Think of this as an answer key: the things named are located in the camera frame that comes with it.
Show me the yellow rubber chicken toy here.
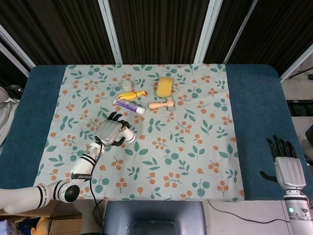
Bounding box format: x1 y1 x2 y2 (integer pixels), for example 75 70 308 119
117 90 148 100

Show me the floral leaf berry tablecloth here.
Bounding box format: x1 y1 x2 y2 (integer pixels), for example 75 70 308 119
31 64 245 203

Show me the white partition post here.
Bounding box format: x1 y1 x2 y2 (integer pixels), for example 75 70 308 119
194 0 223 64
0 24 36 75
97 0 123 65
224 0 259 65
280 46 313 82

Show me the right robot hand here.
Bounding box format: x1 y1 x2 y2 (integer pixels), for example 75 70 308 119
259 134 308 190

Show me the teal fabric table cover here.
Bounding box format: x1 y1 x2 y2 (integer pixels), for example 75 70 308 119
0 64 309 200

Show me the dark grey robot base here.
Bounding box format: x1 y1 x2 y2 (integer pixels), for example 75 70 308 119
101 200 208 235

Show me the yellow sponge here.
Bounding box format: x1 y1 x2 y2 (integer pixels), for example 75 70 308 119
154 76 174 98

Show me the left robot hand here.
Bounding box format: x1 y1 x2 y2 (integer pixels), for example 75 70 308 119
94 111 130 147

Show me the yellow plush toy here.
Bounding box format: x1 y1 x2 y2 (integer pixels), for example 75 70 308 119
30 217 51 235

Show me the purple toothpaste tube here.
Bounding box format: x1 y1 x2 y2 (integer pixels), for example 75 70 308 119
112 98 145 115

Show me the wooden toy mallet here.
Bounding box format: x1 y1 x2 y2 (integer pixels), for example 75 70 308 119
148 97 176 111

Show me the black floor cable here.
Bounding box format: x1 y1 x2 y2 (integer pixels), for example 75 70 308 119
207 202 291 224

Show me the cardboard box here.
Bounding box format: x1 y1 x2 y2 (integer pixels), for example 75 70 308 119
8 200 83 235

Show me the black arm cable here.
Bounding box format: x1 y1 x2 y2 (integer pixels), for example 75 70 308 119
88 137 105 227

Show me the white paper cup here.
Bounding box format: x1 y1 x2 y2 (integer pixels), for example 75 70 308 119
121 127 136 143

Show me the black tripod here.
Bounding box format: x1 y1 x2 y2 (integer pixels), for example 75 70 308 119
288 69 313 79

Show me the white fabric cover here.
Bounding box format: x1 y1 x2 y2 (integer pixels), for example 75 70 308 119
0 85 23 146

